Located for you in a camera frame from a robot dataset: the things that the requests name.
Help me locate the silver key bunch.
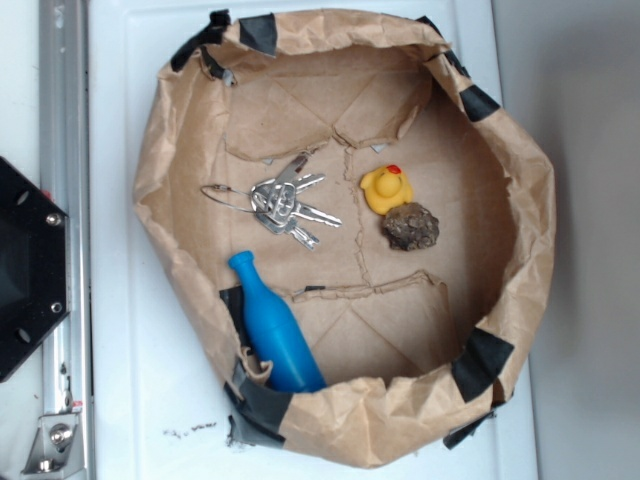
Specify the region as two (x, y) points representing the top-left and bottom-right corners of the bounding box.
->
(200, 151), (343, 251)

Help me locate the yellow rubber duck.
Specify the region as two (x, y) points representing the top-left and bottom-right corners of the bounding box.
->
(360, 164), (414, 215)

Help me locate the brown rough rock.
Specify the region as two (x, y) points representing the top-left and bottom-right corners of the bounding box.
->
(382, 202), (440, 251)

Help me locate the blue plastic bottle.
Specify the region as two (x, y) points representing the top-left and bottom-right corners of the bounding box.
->
(228, 251), (326, 393)

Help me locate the brown paper bag bin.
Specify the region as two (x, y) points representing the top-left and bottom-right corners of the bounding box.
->
(134, 9), (556, 468)

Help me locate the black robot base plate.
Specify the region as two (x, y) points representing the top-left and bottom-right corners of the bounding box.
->
(1, 159), (68, 382)

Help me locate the aluminium rail frame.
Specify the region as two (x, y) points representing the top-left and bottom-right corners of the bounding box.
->
(22, 1), (95, 479)

